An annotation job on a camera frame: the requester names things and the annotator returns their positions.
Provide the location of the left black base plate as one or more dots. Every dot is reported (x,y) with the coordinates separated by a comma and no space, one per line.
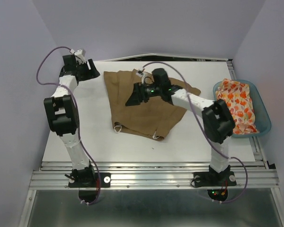
(89,188)

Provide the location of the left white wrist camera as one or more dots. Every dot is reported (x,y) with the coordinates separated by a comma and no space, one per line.
(79,54)

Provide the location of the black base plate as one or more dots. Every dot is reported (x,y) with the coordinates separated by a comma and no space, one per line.
(89,188)
(217,184)

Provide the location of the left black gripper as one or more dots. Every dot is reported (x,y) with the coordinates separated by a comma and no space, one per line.
(92,73)

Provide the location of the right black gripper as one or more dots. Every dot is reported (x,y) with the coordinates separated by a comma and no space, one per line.
(138,95)

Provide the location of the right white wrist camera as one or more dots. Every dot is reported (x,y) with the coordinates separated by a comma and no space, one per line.
(146,78)

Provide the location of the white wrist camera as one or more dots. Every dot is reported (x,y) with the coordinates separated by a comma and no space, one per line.
(146,78)
(79,54)

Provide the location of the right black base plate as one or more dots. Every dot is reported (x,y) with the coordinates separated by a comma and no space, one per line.
(217,184)

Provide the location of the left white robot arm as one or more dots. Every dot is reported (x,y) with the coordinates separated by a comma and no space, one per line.
(62,111)

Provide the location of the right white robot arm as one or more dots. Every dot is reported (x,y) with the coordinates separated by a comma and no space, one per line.
(218,123)

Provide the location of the orange floral skirt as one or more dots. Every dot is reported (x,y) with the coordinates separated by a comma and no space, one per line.
(237,97)

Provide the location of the aluminium rail frame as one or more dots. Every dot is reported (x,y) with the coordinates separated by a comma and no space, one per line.
(156,175)

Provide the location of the brown pleated skirt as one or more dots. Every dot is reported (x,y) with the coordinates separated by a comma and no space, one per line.
(153,119)

